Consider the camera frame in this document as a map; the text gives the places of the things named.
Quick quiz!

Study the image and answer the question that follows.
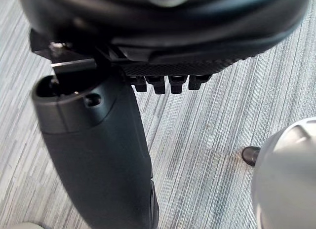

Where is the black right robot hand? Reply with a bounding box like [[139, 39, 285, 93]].
[[17, 0, 312, 229]]

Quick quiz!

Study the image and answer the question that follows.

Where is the pale grey cushion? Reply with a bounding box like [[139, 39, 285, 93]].
[[0, 221, 51, 229]]

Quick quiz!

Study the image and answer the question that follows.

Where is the silver robot leg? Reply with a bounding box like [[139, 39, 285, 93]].
[[251, 116, 316, 229]]

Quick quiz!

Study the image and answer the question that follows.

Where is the dark robot foot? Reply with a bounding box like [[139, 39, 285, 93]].
[[241, 146, 260, 166]]

